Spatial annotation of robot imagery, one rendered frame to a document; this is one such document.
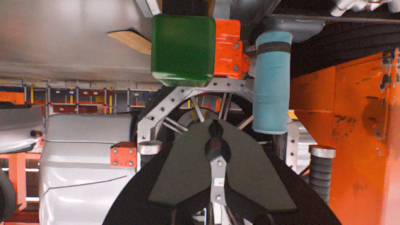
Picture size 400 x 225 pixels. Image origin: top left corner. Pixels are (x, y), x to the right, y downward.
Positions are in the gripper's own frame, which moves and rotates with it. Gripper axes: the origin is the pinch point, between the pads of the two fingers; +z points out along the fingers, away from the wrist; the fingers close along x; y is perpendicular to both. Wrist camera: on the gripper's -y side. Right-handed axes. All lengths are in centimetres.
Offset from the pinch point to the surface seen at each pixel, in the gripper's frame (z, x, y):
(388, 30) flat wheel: 58, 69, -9
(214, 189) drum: 12.0, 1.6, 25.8
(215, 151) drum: 19.3, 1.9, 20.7
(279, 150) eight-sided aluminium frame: 33, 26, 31
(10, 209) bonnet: 102, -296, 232
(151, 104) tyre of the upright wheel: 39.3, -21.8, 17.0
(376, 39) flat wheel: 58, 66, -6
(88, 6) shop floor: 111, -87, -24
